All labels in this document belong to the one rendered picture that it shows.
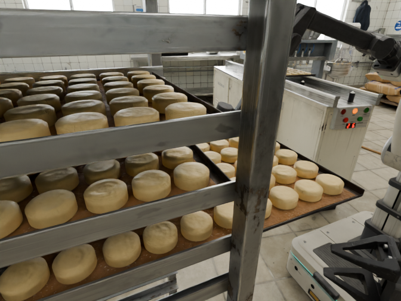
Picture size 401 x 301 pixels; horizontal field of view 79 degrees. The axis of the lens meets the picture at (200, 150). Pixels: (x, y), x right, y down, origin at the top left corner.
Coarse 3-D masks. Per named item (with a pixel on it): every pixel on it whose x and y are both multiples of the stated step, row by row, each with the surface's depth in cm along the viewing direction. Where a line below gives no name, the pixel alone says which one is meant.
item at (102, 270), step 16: (208, 144) 67; (208, 208) 43; (272, 208) 43; (304, 208) 43; (176, 224) 39; (272, 224) 39; (208, 240) 36; (48, 256) 34; (96, 256) 34; (144, 256) 34; (160, 256) 34; (96, 272) 31; (112, 272) 31; (48, 288) 29; (64, 288) 29
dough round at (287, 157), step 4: (276, 152) 59; (280, 152) 58; (284, 152) 58; (288, 152) 58; (292, 152) 58; (276, 156) 58; (280, 156) 57; (284, 156) 56; (288, 156) 56; (292, 156) 56; (296, 156) 57; (280, 160) 57; (284, 160) 56; (288, 160) 56; (292, 160) 56; (296, 160) 57; (284, 164) 57; (288, 164) 56; (292, 164) 57
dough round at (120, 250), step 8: (128, 232) 35; (112, 240) 34; (120, 240) 34; (128, 240) 34; (136, 240) 34; (104, 248) 32; (112, 248) 32; (120, 248) 32; (128, 248) 32; (136, 248) 33; (104, 256) 32; (112, 256) 31; (120, 256) 31; (128, 256) 32; (136, 256) 33; (112, 264) 32; (120, 264) 32; (128, 264) 32
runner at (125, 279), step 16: (224, 240) 34; (176, 256) 31; (192, 256) 32; (208, 256) 34; (128, 272) 29; (144, 272) 30; (160, 272) 31; (80, 288) 27; (96, 288) 28; (112, 288) 29
